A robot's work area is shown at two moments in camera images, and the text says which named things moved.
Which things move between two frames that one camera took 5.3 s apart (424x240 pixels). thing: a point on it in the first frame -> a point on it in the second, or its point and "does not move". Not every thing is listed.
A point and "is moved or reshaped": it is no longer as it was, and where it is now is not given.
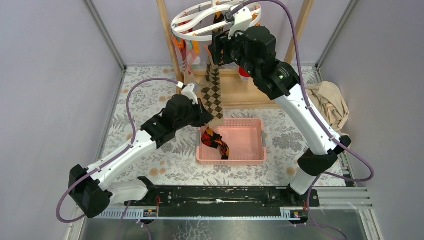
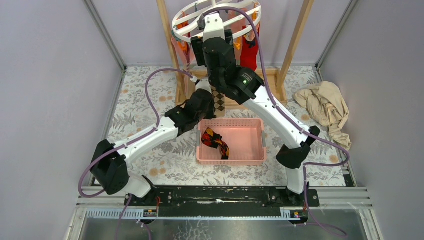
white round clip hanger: [199, 22] does not move
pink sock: [189, 57] does not move
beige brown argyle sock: [211, 92] is moved or reshaped
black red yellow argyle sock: [210, 138] does not move
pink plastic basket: [245, 138] does not move
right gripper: [220, 42] -> [196, 44]
